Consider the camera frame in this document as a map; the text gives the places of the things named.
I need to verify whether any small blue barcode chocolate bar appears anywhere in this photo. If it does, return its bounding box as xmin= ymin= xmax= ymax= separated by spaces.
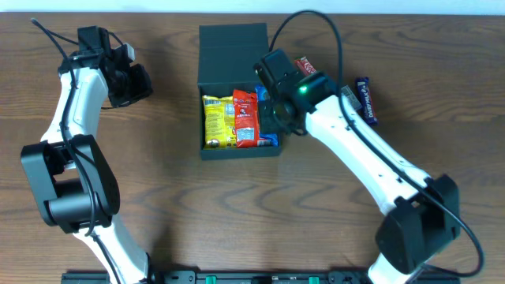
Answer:
xmin=341 ymin=85 xmax=362 ymax=111

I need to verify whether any blue Oreo cookie pack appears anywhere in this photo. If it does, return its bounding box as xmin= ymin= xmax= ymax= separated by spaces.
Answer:
xmin=255 ymin=84 xmax=279 ymax=147

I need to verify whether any red KitKat bar wrapper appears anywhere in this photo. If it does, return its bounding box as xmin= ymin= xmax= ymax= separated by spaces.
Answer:
xmin=294 ymin=56 xmax=317 ymax=76

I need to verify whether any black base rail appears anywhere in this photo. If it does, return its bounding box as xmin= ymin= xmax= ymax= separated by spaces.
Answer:
xmin=61 ymin=270 xmax=461 ymax=284

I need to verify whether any blue Milka bar wrapper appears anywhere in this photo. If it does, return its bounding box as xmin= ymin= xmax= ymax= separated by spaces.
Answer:
xmin=355 ymin=77 xmax=378 ymax=125

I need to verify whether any red snack bag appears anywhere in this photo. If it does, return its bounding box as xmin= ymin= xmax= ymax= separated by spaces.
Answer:
xmin=233 ymin=89 xmax=260 ymax=148

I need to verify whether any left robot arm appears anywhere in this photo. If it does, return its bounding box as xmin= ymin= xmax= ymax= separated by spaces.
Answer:
xmin=21 ymin=26 xmax=157 ymax=283

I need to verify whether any yellow snack bag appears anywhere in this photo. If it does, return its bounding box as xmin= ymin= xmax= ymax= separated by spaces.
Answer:
xmin=202 ymin=95 xmax=236 ymax=149

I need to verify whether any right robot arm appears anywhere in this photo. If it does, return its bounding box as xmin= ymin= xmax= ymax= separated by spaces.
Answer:
xmin=254 ymin=50 xmax=460 ymax=283

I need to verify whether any black cardboard gift box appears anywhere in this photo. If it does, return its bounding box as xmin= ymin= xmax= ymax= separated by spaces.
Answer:
xmin=197 ymin=23 xmax=282 ymax=160

